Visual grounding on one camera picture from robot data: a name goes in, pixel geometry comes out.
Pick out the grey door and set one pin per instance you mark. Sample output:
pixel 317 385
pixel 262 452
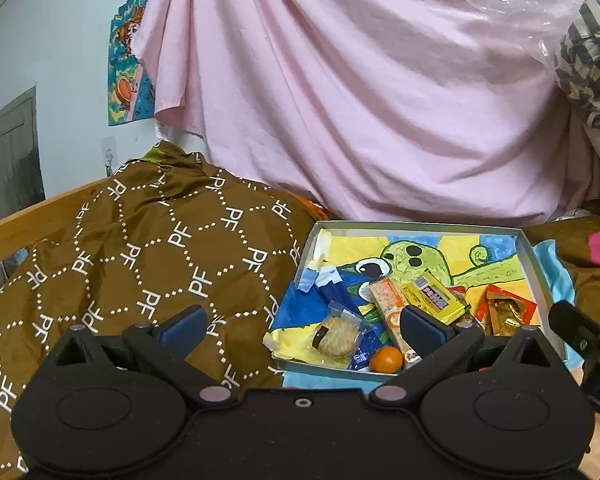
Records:
pixel 21 183

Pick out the yellow green snack packet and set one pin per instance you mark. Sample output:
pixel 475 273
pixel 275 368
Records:
pixel 428 294

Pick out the white wall socket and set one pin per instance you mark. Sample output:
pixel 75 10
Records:
pixel 109 155

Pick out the clear round cookie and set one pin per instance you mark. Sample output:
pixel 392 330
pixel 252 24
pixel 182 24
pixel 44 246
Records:
pixel 340 334

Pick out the pink draped sheet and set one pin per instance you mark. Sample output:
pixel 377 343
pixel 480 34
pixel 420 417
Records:
pixel 377 109

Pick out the gold foil snack bag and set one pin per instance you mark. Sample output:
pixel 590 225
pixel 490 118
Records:
pixel 506 315

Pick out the wooden bed frame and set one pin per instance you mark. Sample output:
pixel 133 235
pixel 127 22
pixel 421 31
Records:
pixel 24 227

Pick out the red snack packet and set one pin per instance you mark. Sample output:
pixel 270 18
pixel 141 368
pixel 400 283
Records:
pixel 480 311

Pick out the small orange fruit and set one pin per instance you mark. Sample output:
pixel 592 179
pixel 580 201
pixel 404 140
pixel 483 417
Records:
pixel 387 360

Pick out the blue snack packet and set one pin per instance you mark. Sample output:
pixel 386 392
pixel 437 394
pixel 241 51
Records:
pixel 350 291

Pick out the orange white snack bar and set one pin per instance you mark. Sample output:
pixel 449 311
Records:
pixel 390 301

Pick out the grey shallow box tray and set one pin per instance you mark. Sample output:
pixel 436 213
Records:
pixel 420 239

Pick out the brown patterned PF quilt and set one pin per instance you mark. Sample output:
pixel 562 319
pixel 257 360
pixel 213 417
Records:
pixel 166 231

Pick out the colourful wall poster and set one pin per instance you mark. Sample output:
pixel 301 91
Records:
pixel 129 91

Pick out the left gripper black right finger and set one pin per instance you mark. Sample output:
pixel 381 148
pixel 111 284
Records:
pixel 444 351

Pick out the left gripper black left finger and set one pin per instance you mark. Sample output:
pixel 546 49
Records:
pixel 161 352

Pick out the striped fabric bundle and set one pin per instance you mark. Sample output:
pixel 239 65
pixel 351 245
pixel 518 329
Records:
pixel 577 68

